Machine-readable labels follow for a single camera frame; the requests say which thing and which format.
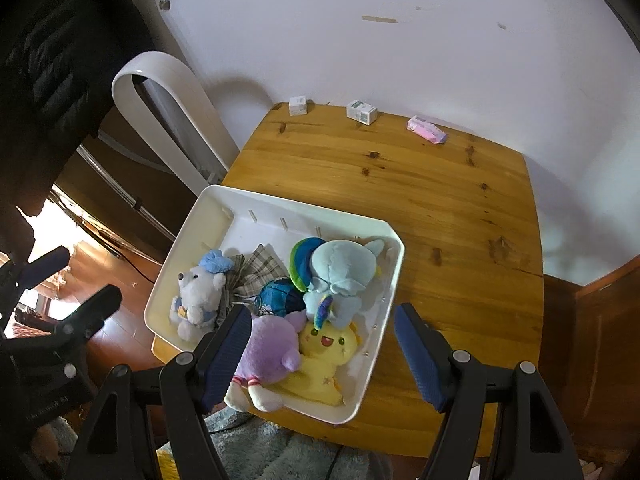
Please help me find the grey fluffy cloth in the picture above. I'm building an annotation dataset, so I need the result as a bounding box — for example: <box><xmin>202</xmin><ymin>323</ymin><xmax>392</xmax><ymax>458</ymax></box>
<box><xmin>150</xmin><ymin>405</ymin><xmax>391</xmax><ymax>480</ymax></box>

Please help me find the grey plaid bow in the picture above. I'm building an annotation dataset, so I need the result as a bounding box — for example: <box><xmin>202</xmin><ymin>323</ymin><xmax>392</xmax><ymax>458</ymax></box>
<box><xmin>220</xmin><ymin>244</ymin><xmax>287</xmax><ymax>311</ymax></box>

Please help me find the wooden door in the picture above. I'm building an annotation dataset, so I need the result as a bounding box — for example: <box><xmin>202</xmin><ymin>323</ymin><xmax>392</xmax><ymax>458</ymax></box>
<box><xmin>542</xmin><ymin>255</ymin><xmax>640</xmax><ymax>480</ymax></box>

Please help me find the metal pole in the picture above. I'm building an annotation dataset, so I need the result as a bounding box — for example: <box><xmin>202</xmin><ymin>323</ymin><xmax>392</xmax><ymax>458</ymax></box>
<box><xmin>75</xmin><ymin>145</ymin><xmax>177</xmax><ymax>242</ymax></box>

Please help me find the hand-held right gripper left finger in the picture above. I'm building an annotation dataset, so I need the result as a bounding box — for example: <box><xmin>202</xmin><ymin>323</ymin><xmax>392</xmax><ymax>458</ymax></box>
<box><xmin>65</xmin><ymin>305</ymin><xmax>253</xmax><ymax>480</ymax></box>

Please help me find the black puffer jacket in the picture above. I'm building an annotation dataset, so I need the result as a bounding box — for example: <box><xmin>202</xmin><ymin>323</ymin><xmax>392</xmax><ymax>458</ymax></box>
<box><xmin>0</xmin><ymin>0</ymin><xmax>151</xmax><ymax>218</ymax></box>

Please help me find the yellow plush toy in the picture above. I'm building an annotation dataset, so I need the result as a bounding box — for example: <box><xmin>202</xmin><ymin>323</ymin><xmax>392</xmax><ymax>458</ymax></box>
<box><xmin>277</xmin><ymin>322</ymin><xmax>361</xmax><ymax>406</ymax></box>

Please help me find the white plastic tray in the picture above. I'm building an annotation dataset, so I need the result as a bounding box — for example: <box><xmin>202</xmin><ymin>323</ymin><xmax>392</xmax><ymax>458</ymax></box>
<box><xmin>144</xmin><ymin>185</ymin><xmax>405</xmax><ymax>423</ymax></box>

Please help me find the blue mesh ball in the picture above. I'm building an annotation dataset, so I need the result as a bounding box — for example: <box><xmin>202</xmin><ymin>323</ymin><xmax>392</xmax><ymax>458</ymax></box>
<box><xmin>255</xmin><ymin>280</ymin><xmax>307</xmax><ymax>317</ymax></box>

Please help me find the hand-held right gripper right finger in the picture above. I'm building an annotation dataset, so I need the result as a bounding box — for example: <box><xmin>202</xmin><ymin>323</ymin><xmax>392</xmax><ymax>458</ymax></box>
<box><xmin>394</xmin><ymin>302</ymin><xmax>583</xmax><ymax>480</ymax></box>

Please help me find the pink tissue packet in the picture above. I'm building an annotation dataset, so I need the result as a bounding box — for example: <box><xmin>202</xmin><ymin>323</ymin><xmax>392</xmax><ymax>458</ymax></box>
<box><xmin>406</xmin><ymin>116</ymin><xmax>447</xmax><ymax>146</ymax></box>

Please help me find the light blue plush toy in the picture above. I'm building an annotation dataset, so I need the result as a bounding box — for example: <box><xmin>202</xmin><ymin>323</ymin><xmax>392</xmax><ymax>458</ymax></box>
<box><xmin>290</xmin><ymin>237</ymin><xmax>386</xmax><ymax>328</ymax></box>

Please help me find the white bladeless fan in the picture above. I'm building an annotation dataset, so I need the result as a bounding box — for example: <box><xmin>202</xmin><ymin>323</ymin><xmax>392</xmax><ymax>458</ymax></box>
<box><xmin>111</xmin><ymin>52</ymin><xmax>241</xmax><ymax>196</ymax></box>

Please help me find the white and green box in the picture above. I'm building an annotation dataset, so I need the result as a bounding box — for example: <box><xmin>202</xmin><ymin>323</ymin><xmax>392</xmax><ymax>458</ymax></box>
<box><xmin>346</xmin><ymin>100</ymin><xmax>378</xmax><ymax>126</ymax></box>

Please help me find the purple plush toy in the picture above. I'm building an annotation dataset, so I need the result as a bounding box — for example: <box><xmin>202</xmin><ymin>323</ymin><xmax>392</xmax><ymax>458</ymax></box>
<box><xmin>224</xmin><ymin>310</ymin><xmax>307</xmax><ymax>413</ymax></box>

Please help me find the white dog plush toy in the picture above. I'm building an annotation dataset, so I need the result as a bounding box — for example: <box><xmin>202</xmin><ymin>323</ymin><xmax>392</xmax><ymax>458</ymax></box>
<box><xmin>169</xmin><ymin>250</ymin><xmax>233</xmax><ymax>342</ymax></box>

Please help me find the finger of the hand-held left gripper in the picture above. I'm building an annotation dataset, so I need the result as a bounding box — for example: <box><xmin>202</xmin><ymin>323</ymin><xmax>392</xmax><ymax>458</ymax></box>
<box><xmin>20</xmin><ymin>246</ymin><xmax>69</xmax><ymax>286</ymax></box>
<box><xmin>52</xmin><ymin>286</ymin><xmax>123</xmax><ymax>346</ymax></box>

